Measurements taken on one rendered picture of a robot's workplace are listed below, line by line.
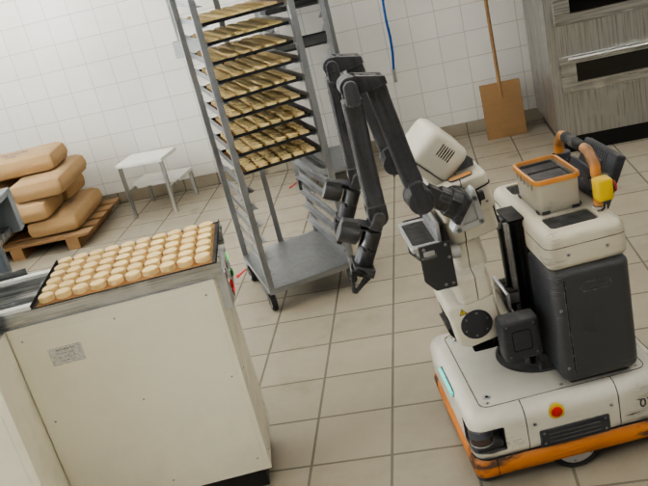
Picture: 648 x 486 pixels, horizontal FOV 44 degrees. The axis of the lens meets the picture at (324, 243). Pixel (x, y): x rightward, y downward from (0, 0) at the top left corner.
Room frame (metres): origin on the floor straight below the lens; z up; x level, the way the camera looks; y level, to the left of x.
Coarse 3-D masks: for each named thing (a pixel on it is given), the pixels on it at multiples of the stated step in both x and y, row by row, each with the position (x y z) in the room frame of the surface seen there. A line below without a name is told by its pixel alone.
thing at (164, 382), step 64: (64, 320) 2.40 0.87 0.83; (128, 320) 2.40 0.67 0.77; (192, 320) 2.41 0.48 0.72; (64, 384) 2.40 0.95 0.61; (128, 384) 2.40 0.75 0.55; (192, 384) 2.40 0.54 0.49; (256, 384) 2.67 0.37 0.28; (64, 448) 2.40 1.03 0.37; (128, 448) 2.40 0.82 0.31; (192, 448) 2.40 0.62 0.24; (256, 448) 2.41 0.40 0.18
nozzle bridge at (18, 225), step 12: (0, 192) 2.87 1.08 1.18; (0, 204) 2.88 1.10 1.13; (12, 204) 2.88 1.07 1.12; (0, 216) 2.88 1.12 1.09; (12, 216) 2.88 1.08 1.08; (0, 228) 2.88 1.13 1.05; (12, 228) 2.88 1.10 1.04; (0, 240) 2.75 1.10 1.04; (0, 252) 2.89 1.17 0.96; (0, 264) 2.89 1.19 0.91
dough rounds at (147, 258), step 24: (144, 240) 2.71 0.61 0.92; (168, 240) 2.65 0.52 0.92; (192, 240) 2.59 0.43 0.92; (72, 264) 2.65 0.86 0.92; (96, 264) 2.60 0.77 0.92; (120, 264) 2.52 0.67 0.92; (144, 264) 2.52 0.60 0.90; (168, 264) 2.41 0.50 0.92; (192, 264) 2.41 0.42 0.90; (48, 288) 2.46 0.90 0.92; (72, 288) 2.41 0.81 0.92; (96, 288) 2.39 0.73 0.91
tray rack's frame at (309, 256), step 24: (216, 0) 4.47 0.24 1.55; (192, 72) 4.40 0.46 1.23; (312, 216) 4.51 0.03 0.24; (240, 240) 4.40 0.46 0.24; (288, 240) 4.46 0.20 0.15; (312, 240) 4.36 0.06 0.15; (288, 264) 4.09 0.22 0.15; (312, 264) 4.01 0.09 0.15; (336, 264) 3.93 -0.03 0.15; (264, 288) 3.91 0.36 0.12; (288, 288) 3.83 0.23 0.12
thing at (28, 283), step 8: (224, 240) 2.73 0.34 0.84; (40, 272) 2.72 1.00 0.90; (48, 272) 2.70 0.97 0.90; (8, 280) 2.72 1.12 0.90; (16, 280) 2.70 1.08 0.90; (24, 280) 2.70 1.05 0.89; (32, 280) 2.70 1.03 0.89; (40, 280) 2.70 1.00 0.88; (0, 288) 2.70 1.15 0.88; (8, 288) 2.70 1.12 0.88; (16, 288) 2.70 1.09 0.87; (24, 288) 2.70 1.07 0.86; (32, 288) 2.70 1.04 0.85; (0, 296) 2.70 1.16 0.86; (8, 296) 2.70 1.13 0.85
